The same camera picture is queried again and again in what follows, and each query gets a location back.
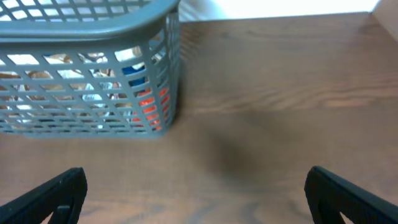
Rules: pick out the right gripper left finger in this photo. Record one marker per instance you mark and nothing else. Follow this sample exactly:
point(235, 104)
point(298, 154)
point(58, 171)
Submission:
point(61, 199)

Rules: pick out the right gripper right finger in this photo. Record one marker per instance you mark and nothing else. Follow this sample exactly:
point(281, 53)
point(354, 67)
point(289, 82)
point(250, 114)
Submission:
point(329, 197)

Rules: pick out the orange pasta package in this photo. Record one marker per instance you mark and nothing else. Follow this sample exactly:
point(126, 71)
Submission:
point(149, 108)

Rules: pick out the blue tissue multipack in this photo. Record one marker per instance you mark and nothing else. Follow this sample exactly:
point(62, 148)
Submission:
point(134, 75)

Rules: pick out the grey plastic basket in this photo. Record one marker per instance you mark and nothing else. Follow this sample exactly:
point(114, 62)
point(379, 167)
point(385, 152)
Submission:
point(61, 66)

